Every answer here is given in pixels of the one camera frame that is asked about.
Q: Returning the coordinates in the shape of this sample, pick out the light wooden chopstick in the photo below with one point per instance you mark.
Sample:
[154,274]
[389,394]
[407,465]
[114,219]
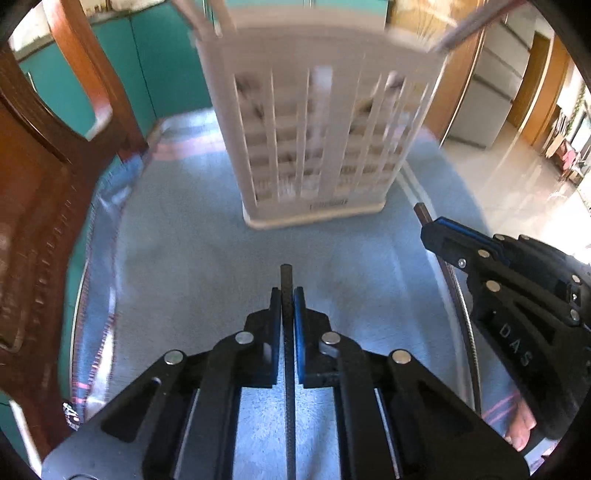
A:
[189,16]
[224,16]
[466,25]

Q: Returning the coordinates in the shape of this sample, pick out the wooden door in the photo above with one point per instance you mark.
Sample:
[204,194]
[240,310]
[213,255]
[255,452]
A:
[540,92]

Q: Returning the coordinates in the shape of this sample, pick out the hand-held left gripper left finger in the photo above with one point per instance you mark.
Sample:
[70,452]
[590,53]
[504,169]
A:
[275,327]

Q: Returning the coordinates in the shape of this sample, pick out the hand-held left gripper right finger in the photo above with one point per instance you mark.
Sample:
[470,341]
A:
[299,327]

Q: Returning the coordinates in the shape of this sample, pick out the teal cabinet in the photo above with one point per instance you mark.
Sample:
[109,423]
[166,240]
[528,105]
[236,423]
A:
[175,69]

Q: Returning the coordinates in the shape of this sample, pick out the blue striped tablecloth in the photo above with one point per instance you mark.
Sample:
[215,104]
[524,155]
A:
[184,277]

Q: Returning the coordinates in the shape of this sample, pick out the white plastic utensil basket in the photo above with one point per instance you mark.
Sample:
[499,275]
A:
[300,50]

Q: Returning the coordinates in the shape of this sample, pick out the carved dark wooden chair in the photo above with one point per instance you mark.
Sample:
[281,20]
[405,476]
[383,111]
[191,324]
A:
[37,207]

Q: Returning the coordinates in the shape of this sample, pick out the pink chair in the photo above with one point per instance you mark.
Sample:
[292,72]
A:
[571,161]

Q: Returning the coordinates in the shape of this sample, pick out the black chopstick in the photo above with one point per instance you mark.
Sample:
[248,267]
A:
[422,213]
[287,286]

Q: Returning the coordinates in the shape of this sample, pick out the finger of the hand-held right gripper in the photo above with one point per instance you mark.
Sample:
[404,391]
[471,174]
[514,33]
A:
[531,258]
[457,249]

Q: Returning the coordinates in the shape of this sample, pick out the light grey refrigerator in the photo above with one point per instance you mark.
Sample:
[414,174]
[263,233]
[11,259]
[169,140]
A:
[489,83]

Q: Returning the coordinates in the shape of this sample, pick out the light wooden panel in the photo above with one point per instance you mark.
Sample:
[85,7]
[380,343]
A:
[455,106]

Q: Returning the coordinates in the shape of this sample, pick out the person's right hand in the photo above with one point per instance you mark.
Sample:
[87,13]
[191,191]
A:
[521,429]

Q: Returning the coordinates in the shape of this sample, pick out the reddish brown wooden chair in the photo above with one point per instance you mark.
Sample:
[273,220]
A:
[111,101]

